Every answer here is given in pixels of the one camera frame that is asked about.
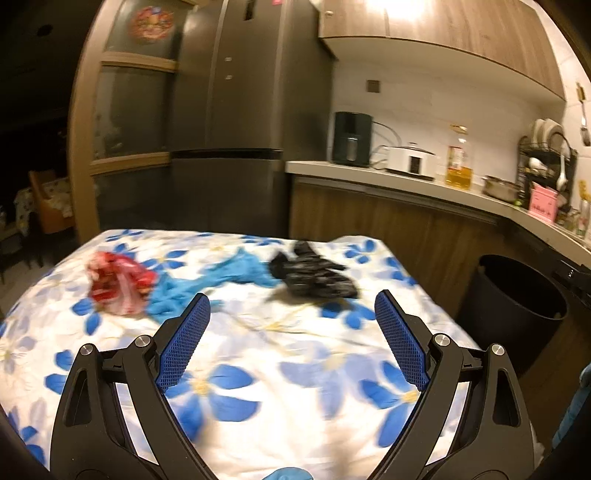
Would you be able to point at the dark wall switch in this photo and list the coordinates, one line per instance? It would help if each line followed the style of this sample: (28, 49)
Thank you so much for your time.
(374, 86)

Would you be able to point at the red white snack packet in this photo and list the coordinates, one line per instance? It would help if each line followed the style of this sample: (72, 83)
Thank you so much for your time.
(115, 277)

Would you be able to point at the red round door sticker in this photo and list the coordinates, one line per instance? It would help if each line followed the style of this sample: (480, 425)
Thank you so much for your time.
(153, 23)

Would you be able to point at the dining table with dotted cloth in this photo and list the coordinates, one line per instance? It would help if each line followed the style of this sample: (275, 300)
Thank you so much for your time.
(23, 203)

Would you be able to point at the grey steel refrigerator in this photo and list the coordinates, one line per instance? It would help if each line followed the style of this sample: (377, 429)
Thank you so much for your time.
(240, 115)

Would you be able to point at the wooden wall cabinet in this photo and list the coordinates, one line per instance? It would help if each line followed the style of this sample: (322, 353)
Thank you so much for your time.
(461, 32)

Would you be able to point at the blue floral blanket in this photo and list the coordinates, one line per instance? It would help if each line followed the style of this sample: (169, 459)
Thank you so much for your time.
(300, 369)

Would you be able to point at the black plastic bag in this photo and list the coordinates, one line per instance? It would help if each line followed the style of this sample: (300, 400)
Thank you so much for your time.
(309, 277)

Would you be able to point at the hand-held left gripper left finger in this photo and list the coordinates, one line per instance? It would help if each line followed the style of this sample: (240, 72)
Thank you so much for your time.
(184, 341)

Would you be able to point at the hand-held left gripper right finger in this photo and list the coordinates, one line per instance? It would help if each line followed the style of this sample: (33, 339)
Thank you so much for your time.
(401, 341)

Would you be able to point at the blue plastic bag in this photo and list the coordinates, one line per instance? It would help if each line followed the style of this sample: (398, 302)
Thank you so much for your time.
(231, 272)

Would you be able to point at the cooking oil bottle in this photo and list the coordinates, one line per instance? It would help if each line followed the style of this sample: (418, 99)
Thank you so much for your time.
(459, 170)

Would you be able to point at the black air fryer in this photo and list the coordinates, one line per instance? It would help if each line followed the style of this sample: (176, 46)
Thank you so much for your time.
(352, 138)

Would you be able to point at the orange dining chair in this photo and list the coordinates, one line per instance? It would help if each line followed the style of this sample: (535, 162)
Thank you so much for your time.
(51, 207)

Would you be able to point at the kitchen counter cabinet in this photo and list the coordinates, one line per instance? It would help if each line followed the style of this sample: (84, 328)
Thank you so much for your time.
(392, 217)

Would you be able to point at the white electric cooker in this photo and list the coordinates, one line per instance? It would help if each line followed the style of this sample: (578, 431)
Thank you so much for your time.
(411, 161)

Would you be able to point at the person's blue clothing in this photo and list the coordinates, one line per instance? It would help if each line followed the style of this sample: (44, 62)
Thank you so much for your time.
(575, 415)

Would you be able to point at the hanging spatula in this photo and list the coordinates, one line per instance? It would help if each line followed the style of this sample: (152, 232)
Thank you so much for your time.
(585, 134)

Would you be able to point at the steel bowl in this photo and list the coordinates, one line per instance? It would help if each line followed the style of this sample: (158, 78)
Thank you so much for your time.
(501, 188)

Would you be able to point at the black dish rack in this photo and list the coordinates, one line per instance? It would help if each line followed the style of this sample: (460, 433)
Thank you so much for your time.
(547, 157)

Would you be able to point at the black trash bin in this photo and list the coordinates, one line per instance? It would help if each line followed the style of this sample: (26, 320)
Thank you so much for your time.
(503, 332)

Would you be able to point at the pink box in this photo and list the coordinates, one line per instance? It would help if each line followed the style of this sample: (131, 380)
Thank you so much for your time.
(543, 205)

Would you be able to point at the wooden framed glass door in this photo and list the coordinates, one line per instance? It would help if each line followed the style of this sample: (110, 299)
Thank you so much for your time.
(129, 115)

